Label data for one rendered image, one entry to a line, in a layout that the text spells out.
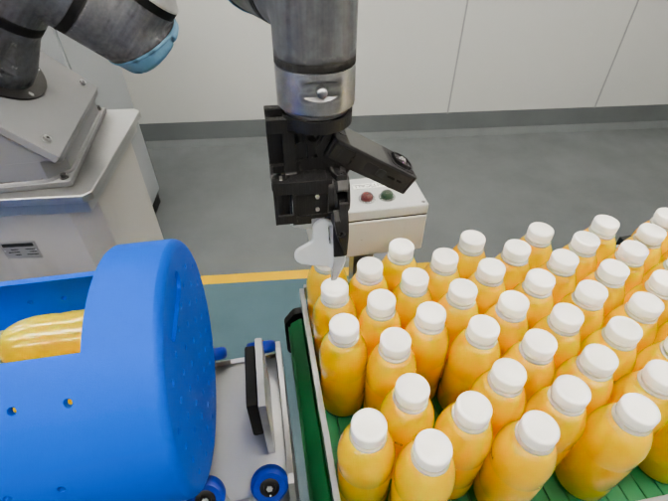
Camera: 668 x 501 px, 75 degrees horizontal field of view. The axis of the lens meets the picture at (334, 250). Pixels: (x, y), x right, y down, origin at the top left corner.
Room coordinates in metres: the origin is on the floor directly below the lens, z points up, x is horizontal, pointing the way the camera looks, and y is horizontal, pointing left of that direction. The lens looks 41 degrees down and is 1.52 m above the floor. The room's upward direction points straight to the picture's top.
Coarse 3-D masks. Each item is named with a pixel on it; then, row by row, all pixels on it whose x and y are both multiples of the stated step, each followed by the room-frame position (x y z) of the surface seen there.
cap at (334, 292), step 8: (328, 280) 0.44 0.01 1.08; (336, 280) 0.44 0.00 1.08; (344, 280) 0.44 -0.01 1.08; (328, 288) 0.42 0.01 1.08; (336, 288) 0.42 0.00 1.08; (344, 288) 0.42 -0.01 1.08; (328, 296) 0.41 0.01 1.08; (336, 296) 0.41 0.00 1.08; (344, 296) 0.41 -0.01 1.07; (336, 304) 0.41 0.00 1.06
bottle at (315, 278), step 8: (312, 272) 0.48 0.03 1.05; (320, 272) 0.47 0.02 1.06; (328, 272) 0.47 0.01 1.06; (344, 272) 0.49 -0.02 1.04; (312, 280) 0.48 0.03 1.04; (320, 280) 0.47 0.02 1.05; (312, 288) 0.47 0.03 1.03; (320, 288) 0.46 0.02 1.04; (312, 296) 0.47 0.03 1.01; (312, 304) 0.47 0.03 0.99; (312, 312) 0.47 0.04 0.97; (312, 320) 0.47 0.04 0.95; (312, 328) 0.47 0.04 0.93; (312, 336) 0.47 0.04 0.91
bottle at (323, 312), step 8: (320, 296) 0.42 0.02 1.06; (320, 304) 0.42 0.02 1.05; (328, 304) 0.41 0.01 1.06; (344, 304) 0.41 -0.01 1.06; (352, 304) 0.42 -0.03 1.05; (320, 312) 0.41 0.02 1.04; (328, 312) 0.40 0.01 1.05; (336, 312) 0.40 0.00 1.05; (344, 312) 0.40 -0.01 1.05; (352, 312) 0.41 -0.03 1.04; (320, 320) 0.40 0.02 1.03; (328, 320) 0.40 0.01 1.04; (320, 328) 0.40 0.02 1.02; (328, 328) 0.39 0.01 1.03; (320, 336) 0.40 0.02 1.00; (320, 344) 0.40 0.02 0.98
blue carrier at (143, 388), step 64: (128, 256) 0.32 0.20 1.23; (192, 256) 0.41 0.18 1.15; (0, 320) 0.38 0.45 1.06; (128, 320) 0.24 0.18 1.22; (192, 320) 0.33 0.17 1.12; (0, 384) 0.19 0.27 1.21; (64, 384) 0.20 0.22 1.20; (128, 384) 0.20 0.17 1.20; (192, 384) 0.26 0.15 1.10; (0, 448) 0.16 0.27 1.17; (64, 448) 0.16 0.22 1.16; (128, 448) 0.17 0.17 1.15; (192, 448) 0.20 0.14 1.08
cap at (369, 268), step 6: (366, 258) 0.48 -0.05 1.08; (372, 258) 0.48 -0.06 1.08; (360, 264) 0.47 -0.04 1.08; (366, 264) 0.47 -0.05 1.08; (372, 264) 0.47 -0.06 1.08; (378, 264) 0.47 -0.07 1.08; (360, 270) 0.46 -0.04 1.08; (366, 270) 0.46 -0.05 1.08; (372, 270) 0.46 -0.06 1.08; (378, 270) 0.46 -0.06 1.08; (360, 276) 0.46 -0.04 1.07; (366, 276) 0.45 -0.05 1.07; (372, 276) 0.45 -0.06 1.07; (378, 276) 0.45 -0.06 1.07
